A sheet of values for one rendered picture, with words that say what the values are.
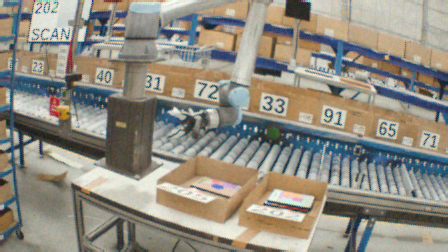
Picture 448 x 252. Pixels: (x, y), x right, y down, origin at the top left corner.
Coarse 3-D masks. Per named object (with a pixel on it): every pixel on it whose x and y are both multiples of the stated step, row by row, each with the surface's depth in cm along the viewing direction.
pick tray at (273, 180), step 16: (272, 176) 189; (288, 176) 187; (256, 192) 174; (304, 192) 186; (320, 192) 183; (240, 208) 156; (272, 208) 173; (320, 208) 164; (240, 224) 157; (256, 224) 154; (272, 224) 152; (288, 224) 150; (304, 224) 148
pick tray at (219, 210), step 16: (192, 160) 193; (208, 160) 196; (176, 176) 180; (192, 176) 196; (208, 176) 197; (224, 176) 195; (240, 176) 192; (256, 176) 186; (160, 192) 163; (208, 192) 181; (240, 192) 167; (176, 208) 162; (192, 208) 160; (208, 208) 157; (224, 208) 155
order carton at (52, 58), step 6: (42, 54) 327; (48, 54) 336; (54, 54) 334; (42, 60) 305; (48, 60) 303; (54, 60) 302; (30, 66) 311; (48, 66) 304; (54, 66) 303; (30, 72) 312; (48, 72) 306; (54, 78) 305
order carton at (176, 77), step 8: (152, 64) 306; (160, 64) 309; (152, 72) 281; (160, 72) 279; (168, 72) 278; (176, 72) 277; (184, 72) 306; (192, 72) 304; (168, 80) 279; (176, 80) 278; (184, 80) 276; (168, 88) 280; (176, 88) 279; (184, 88) 278; (168, 96) 282; (184, 96) 279
